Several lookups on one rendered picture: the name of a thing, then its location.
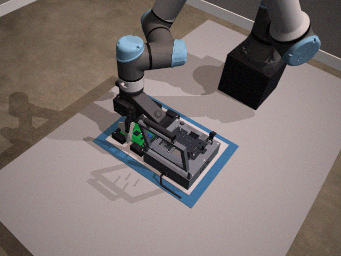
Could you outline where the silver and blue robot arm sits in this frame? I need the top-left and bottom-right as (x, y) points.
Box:
(116, 0), (321, 124)

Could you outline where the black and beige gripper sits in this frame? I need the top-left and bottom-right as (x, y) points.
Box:
(113, 80), (147, 144)

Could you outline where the green circuit board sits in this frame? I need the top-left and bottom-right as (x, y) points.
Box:
(120, 121), (145, 147)

